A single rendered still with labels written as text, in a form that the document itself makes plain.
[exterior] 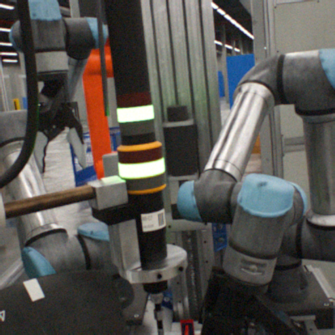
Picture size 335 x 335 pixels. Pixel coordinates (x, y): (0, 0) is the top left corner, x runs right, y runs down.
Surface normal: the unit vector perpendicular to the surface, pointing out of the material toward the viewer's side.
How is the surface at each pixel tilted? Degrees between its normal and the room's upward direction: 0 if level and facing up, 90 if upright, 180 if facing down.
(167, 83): 90
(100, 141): 96
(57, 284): 31
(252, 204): 77
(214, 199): 66
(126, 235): 90
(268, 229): 93
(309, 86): 105
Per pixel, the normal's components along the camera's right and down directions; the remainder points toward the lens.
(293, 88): -0.44, 0.49
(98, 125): 0.22, 0.26
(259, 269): -0.07, 0.19
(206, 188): -0.37, -0.67
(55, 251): 0.33, -0.50
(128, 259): 0.51, 0.11
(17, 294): 0.29, -0.77
